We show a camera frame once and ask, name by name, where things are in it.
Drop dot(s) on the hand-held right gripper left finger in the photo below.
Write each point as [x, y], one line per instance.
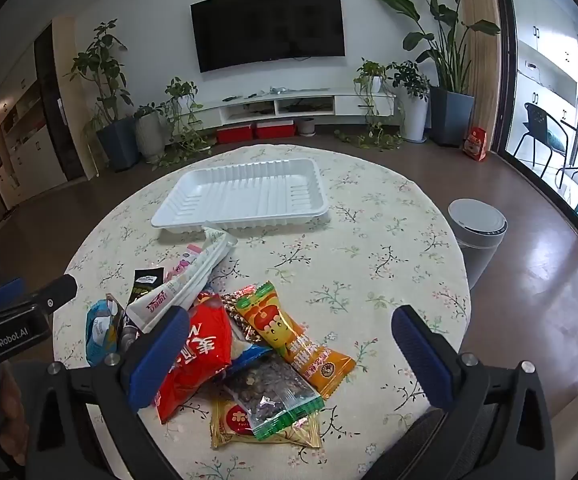
[159, 355]

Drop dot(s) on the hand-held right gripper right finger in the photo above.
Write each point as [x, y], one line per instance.
[421, 355]

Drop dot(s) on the red chocolate ball packet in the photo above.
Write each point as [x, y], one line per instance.
[204, 355]

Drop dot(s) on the light blue snack packet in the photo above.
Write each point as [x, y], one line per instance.
[100, 332]

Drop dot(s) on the small black snack packet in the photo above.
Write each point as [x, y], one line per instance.
[146, 282]

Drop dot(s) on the long white snack packet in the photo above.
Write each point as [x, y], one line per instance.
[189, 285]

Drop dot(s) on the dark blue snack packet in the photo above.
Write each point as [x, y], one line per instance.
[249, 355]

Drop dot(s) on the pink snack packet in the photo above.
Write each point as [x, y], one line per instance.
[186, 260]

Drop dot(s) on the gold snack packet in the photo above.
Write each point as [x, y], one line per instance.
[229, 425]

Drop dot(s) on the clear green-edged seed packet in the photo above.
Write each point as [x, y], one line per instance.
[269, 390]

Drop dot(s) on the orange cartoon snack packet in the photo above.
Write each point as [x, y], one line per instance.
[289, 340]

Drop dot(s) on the white plastic tray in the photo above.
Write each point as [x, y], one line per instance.
[249, 190]

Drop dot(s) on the dark grey fabric chair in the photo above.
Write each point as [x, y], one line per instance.
[449, 440]

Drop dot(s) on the floral tablecloth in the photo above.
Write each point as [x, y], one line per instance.
[344, 270]

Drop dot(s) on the grey round trash can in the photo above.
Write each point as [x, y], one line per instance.
[474, 240]

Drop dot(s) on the white storage cabinet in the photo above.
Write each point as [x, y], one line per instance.
[34, 155]

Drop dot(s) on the tall plant in blue pot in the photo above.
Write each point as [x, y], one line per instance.
[118, 145]

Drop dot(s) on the plant in grey ribbed pot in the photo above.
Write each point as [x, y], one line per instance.
[149, 135]

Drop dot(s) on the red paper bag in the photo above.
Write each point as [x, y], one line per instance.
[476, 145]

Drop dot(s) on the vine plant in white pot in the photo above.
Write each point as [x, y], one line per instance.
[181, 90]

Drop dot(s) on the plant in tall white pot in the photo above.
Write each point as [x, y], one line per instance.
[414, 115]

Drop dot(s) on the large-leaf plant in dark pot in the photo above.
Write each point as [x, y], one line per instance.
[451, 115]

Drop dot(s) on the small grey pot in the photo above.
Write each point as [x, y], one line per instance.
[306, 126]

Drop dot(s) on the white floating media console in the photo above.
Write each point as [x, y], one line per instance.
[359, 105]

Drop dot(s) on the black metal balcony chair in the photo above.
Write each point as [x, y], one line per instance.
[536, 120]

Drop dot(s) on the trailing plant in small pot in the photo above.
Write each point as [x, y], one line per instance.
[375, 85]

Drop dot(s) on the beige curtain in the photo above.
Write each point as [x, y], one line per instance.
[484, 85]

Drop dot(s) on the small blue-grey object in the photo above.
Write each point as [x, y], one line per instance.
[276, 90]

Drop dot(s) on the black framed glass door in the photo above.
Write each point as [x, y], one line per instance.
[500, 60]

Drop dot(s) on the white balcony cabinet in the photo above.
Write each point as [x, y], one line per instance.
[544, 25]

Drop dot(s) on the black wall television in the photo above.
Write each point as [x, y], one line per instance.
[269, 25]

